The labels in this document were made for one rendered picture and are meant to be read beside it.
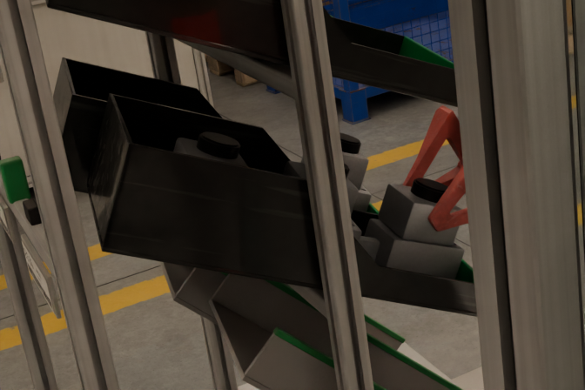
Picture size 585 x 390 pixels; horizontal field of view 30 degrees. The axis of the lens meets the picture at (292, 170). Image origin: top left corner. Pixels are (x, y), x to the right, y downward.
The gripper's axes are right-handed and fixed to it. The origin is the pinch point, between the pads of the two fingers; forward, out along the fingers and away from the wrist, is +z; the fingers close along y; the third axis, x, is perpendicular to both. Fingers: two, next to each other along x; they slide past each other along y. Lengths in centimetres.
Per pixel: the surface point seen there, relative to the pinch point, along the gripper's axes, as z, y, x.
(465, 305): 2.9, 6.8, 4.2
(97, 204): 18.6, -2.6, -15.7
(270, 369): 16.5, 4.8, -1.0
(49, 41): 17, -375, 78
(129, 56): -5, -378, 105
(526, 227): 8, 47, -30
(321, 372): 13.9, 5.3, 1.7
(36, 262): 24.0, -0.1, -16.2
